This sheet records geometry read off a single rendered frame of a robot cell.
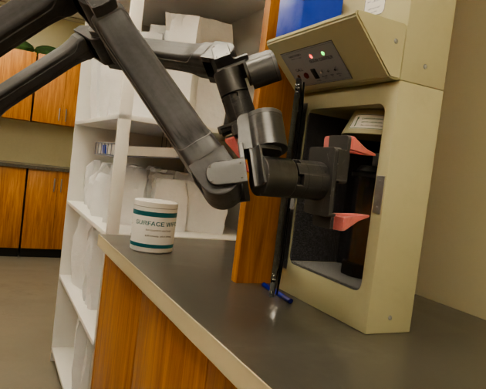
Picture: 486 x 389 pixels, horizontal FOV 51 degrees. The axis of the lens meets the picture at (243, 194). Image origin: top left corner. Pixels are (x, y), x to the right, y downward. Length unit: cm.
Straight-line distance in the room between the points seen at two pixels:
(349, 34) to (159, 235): 82
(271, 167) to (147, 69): 25
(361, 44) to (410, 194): 29
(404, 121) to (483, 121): 44
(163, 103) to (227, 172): 15
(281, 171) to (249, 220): 54
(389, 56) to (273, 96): 37
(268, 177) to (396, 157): 35
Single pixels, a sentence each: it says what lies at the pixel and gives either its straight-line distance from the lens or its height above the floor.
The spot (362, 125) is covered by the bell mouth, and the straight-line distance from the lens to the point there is 107.
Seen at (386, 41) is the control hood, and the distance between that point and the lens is 97.
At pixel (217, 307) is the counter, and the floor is 94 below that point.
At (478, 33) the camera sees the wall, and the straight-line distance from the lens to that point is 148.
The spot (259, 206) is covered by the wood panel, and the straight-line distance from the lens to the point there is 124.
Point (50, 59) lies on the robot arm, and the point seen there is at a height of 143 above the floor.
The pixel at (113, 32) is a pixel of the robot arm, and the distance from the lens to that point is 86.
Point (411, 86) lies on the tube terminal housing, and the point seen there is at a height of 140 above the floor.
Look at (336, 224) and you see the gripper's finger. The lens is 78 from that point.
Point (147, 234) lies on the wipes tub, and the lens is 150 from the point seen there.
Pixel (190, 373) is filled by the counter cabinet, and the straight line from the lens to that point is 104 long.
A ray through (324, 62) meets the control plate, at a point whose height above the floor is 145.
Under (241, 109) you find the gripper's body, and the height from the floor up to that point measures 133.
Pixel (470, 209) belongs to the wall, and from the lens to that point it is 139.
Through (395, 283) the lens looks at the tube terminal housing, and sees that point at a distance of 102.
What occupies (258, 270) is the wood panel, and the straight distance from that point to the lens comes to 127.
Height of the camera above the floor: 122
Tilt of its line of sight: 3 degrees down
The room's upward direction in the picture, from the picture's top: 7 degrees clockwise
